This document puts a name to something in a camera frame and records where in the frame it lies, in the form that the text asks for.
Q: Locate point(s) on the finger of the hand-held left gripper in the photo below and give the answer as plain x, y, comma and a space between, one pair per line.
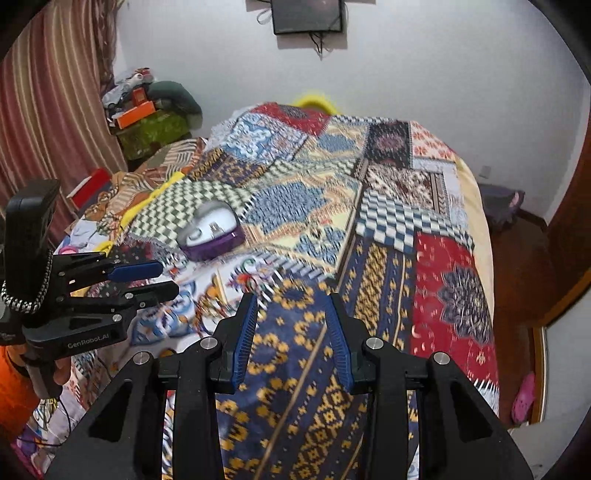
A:
152, 293
134, 271

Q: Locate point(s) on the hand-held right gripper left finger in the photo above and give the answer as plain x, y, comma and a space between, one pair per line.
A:
244, 344

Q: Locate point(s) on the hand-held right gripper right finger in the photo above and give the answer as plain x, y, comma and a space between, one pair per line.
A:
340, 346

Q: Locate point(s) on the purple heart-shaped jewelry box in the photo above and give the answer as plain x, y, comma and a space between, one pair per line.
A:
211, 230

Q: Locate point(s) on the person's left forearm orange sleeve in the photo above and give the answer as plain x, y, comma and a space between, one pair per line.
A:
14, 387

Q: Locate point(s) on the person's left hand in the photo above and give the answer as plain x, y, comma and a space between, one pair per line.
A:
61, 372

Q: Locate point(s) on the red box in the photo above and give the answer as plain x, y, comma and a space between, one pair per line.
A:
88, 187

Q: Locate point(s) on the striped brown curtain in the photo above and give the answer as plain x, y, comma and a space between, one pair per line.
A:
51, 101

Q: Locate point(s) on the striped beige pillow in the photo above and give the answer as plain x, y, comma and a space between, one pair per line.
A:
178, 156

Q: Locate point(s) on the patchwork printed blanket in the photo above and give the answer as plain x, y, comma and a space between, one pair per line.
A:
295, 221

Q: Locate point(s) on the green patterned cloth bundle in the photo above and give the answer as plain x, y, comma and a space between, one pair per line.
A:
150, 134

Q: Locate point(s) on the orange box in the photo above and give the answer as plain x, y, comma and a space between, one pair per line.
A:
134, 114

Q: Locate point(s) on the pile of small clutter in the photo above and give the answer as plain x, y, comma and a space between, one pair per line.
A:
127, 87

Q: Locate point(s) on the dark green cushion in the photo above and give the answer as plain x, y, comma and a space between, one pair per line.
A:
178, 98

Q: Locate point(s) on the cream bed sheet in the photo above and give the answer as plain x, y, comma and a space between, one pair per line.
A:
478, 217

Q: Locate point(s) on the pink slipper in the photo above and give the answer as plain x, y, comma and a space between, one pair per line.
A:
524, 399

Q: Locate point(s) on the dark purple cloth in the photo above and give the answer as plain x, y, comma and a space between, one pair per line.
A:
501, 203

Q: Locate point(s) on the yellow plush object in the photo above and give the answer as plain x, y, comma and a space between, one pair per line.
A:
315, 99

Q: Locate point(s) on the brown wooden door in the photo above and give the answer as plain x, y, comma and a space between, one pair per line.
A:
565, 240

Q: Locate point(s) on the white wall socket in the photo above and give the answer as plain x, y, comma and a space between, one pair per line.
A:
484, 171

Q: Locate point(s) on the black wall screen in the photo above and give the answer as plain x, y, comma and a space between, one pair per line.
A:
308, 14

